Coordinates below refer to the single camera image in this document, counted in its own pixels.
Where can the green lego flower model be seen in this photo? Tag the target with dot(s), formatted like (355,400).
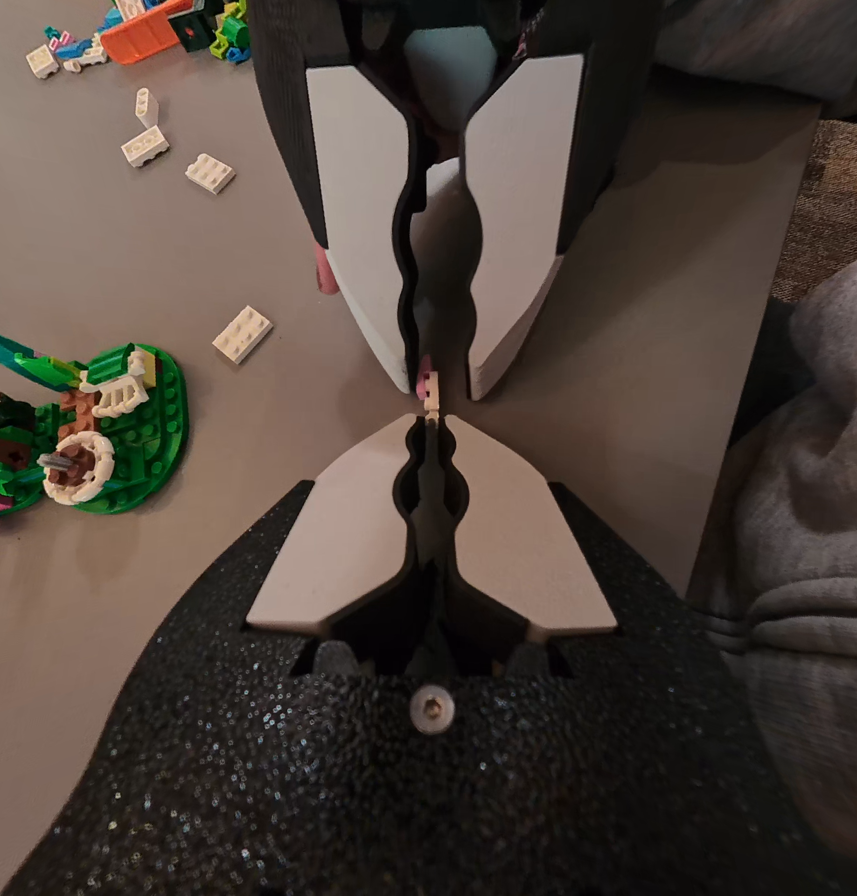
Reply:
(148,434)

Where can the pink white lego piece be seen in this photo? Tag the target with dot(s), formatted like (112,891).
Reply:
(430,399)

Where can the orange lego piece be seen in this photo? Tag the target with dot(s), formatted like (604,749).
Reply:
(138,38)

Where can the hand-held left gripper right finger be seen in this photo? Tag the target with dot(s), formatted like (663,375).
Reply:
(526,546)

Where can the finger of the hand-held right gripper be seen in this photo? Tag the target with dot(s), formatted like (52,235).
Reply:
(358,210)
(526,210)

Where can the pile of colourful lego bricks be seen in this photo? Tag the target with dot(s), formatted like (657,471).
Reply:
(229,35)

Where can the small white lego plate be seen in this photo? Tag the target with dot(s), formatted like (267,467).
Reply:
(147,108)

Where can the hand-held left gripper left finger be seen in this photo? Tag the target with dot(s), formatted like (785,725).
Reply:
(344,532)

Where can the person's grey hoodie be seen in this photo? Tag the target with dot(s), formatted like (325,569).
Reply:
(806,490)

